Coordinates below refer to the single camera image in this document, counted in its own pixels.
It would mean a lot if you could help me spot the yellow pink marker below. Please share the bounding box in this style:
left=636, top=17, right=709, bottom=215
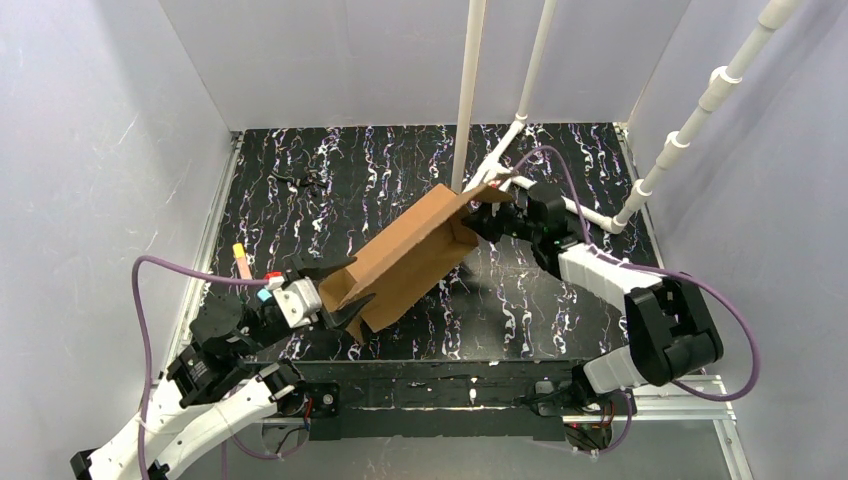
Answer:
left=232, top=243, right=253, bottom=280

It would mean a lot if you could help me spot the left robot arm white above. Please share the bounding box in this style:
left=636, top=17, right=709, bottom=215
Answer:
left=70, top=255, right=373, bottom=479

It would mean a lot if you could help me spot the brown cardboard box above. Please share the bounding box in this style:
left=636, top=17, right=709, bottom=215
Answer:
left=319, top=184, right=513, bottom=343

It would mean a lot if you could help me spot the small black clip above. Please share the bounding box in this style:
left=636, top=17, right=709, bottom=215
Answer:
left=270, top=168, right=328, bottom=196

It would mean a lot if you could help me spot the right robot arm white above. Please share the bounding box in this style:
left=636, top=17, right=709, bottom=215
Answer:
left=462, top=183, right=724, bottom=403

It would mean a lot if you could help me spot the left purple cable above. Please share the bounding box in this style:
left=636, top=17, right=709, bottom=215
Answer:
left=131, top=255, right=280, bottom=480

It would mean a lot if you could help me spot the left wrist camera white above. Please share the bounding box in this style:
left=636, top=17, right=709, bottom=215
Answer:
left=265, top=271, right=323, bottom=329

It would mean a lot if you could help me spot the light blue tube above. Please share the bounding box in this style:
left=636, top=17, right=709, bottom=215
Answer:
left=257, top=289, right=273, bottom=303

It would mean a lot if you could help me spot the white PVC pipe frame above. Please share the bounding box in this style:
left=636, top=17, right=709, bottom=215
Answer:
left=451, top=1, right=801, bottom=235

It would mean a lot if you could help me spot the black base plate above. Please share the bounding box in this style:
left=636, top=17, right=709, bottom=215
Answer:
left=264, top=357, right=637, bottom=442

